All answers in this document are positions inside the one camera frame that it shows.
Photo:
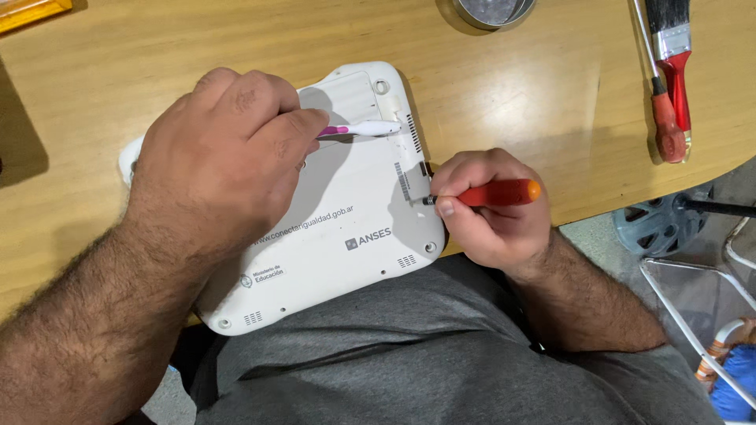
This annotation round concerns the orange and white wrapped bar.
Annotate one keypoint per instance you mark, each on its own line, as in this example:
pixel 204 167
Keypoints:
pixel 717 348

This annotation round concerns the round metal tin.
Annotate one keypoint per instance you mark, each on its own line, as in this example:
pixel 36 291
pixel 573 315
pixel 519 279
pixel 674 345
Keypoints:
pixel 493 12

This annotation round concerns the person's left fingers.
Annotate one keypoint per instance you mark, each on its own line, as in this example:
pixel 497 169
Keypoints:
pixel 289 127

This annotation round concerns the blue cloth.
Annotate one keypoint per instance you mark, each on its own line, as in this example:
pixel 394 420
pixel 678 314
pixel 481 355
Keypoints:
pixel 735 383

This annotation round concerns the grey shirt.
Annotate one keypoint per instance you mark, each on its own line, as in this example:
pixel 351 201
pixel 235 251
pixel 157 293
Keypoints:
pixel 449 360

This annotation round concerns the white laptop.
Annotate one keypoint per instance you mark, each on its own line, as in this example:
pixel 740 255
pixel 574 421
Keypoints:
pixel 354 236

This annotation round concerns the person's right hand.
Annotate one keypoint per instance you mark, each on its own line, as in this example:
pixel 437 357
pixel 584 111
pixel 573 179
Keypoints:
pixel 502 233

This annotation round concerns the person's left hand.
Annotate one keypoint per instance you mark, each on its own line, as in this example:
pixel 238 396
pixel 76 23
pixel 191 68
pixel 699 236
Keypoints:
pixel 206 159

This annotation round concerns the white and pink toothbrush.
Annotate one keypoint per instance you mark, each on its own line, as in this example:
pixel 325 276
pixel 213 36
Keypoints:
pixel 369 128

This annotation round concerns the red screwdriver with orange cap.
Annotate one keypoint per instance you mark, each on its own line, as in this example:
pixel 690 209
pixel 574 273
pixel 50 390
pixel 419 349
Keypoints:
pixel 499 192

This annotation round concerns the yellow wooden piece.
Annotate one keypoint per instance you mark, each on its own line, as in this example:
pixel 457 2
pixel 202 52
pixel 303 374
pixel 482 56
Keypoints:
pixel 29 12

